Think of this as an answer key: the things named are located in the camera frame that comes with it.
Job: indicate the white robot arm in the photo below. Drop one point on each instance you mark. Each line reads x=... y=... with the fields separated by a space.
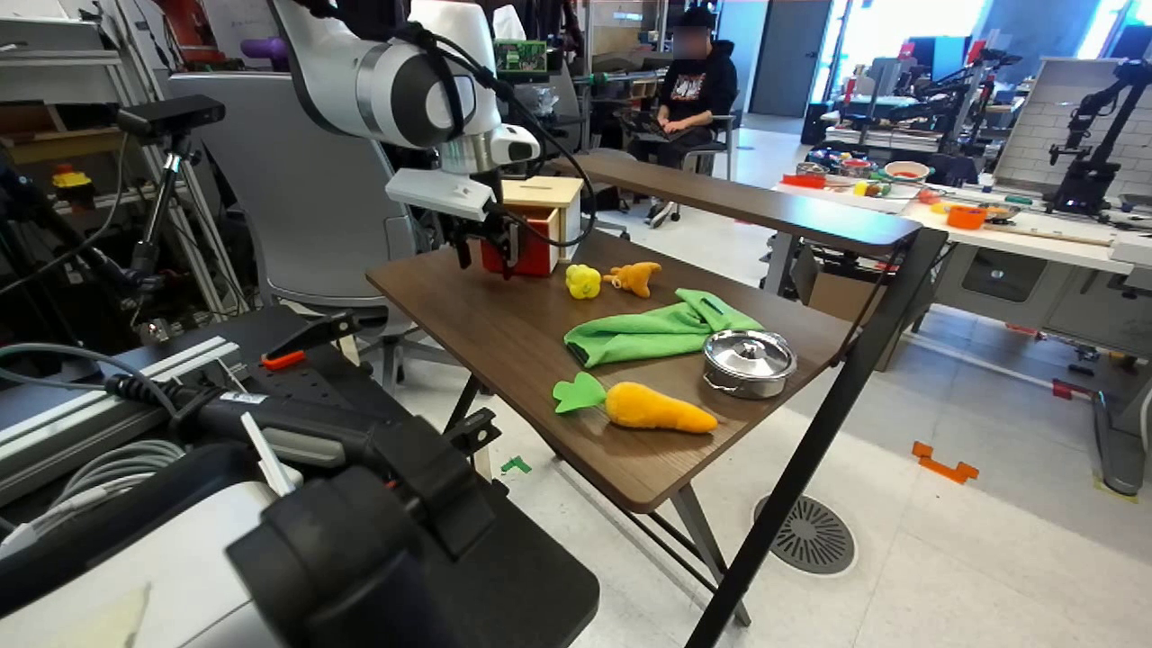
x=424 y=79

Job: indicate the green floor tape marker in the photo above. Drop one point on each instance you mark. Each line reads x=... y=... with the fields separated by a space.
x=515 y=465

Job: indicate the small orange plush toy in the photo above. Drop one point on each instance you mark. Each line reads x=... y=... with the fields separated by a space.
x=634 y=279

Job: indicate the dark wooden folding table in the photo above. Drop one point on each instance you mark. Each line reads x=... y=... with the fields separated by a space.
x=523 y=337

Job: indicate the silver metal pot lid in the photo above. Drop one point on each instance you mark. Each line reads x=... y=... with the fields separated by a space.
x=750 y=365

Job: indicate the orange floor tape marker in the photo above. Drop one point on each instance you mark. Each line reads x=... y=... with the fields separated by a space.
x=929 y=462

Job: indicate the orange plush carrot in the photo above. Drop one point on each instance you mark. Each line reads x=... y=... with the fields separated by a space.
x=633 y=406

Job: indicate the yellow plush toy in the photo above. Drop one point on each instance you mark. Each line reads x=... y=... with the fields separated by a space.
x=581 y=282

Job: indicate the black background robot arm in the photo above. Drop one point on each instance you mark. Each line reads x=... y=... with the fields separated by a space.
x=1093 y=168

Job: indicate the wooden box with slot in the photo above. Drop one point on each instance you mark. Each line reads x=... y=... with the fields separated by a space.
x=553 y=222

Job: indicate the white background workbench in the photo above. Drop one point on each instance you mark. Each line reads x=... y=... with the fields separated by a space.
x=1024 y=269

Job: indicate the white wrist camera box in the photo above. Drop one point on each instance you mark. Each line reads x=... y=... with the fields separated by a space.
x=441 y=193

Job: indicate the person in black hoodie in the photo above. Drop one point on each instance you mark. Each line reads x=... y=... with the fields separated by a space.
x=691 y=96

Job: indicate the round floor drain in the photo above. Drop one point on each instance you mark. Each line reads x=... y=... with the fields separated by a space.
x=815 y=539

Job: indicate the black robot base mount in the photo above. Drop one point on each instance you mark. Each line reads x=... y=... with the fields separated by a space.
x=245 y=487

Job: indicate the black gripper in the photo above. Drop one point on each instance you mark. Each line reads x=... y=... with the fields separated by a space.
x=459 y=233

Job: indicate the grey office chair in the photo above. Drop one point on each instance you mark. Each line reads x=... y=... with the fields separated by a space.
x=311 y=199

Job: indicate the red drawer with knob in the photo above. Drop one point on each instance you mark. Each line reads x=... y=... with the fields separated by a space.
x=521 y=249

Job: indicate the green cloth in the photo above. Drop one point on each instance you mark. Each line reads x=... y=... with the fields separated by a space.
x=678 y=328

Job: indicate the black camera on tripod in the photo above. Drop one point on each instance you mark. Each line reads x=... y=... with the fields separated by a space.
x=179 y=203

